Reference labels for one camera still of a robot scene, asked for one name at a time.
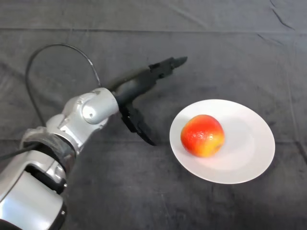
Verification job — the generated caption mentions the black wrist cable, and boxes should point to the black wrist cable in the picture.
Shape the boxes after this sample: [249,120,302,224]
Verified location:
[0,43,102,161]

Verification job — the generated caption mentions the white round plate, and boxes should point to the white round plate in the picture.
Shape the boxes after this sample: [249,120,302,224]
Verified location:
[169,99,276,184]

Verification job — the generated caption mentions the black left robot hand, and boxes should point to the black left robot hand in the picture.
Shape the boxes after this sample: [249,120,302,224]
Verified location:
[104,56,188,147]

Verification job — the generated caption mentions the black table cloth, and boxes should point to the black table cloth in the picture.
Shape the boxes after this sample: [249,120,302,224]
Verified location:
[0,0,307,230]

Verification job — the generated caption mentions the red yellow apple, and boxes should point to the red yellow apple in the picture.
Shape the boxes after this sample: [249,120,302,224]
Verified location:
[180,114,225,158]

